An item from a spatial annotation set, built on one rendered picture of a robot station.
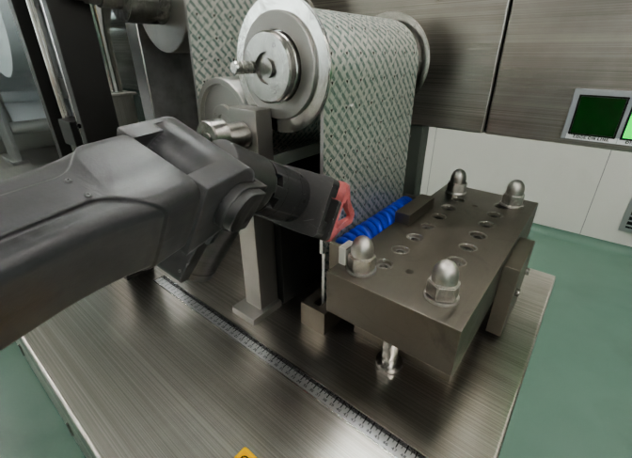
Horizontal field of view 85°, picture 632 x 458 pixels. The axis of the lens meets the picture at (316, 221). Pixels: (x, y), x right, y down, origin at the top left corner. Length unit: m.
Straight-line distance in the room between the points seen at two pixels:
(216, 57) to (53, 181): 0.44
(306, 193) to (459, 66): 0.40
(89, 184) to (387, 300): 0.30
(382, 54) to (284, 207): 0.26
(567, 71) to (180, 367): 0.67
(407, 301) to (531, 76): 0.41
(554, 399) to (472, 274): 1.43
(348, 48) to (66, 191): 0.34
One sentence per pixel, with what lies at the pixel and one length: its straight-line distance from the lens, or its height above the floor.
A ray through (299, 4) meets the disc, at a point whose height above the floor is 1.31.
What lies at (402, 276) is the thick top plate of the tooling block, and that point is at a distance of 0.42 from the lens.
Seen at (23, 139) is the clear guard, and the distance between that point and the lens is 1.32.
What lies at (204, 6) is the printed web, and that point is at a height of 1.32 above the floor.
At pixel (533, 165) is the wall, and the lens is 3.08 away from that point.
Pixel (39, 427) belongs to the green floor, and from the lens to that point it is 1.84.
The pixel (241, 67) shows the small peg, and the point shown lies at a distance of 0.42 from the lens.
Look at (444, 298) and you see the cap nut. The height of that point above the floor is 1.04.
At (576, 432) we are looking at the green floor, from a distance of 1.79.
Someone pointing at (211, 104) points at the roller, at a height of 1.20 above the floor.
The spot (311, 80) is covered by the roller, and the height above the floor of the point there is 1.24.
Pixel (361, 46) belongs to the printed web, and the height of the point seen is 1.27.
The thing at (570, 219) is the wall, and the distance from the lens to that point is 3.17.
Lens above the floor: 1.27
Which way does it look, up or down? 26 degrees down
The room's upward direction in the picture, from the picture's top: straight up
